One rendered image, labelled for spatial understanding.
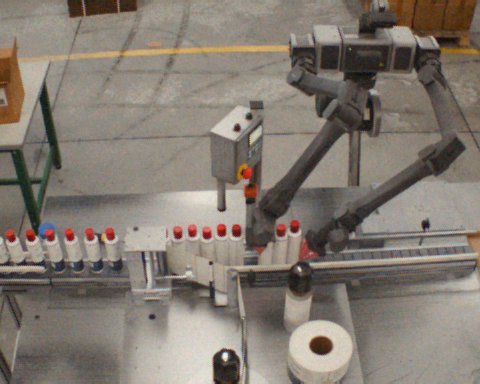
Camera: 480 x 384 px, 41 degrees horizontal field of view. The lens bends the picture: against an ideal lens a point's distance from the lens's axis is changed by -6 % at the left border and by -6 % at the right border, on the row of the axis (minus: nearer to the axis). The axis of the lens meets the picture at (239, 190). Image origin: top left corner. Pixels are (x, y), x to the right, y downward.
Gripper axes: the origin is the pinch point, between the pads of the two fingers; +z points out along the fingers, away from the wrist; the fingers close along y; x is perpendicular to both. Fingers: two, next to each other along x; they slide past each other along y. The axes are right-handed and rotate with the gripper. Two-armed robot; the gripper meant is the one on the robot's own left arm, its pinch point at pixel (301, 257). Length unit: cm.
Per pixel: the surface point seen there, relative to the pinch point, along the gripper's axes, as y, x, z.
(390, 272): 5.5, 31.8, -14.8
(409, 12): -306, 151, -52
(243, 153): -3, -45, -24
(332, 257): -3.1, 13.3, -3.8
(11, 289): -3, -82, 76
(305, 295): 28.9, -11.2, -7.1
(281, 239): 1.1, -13.2, -3.9
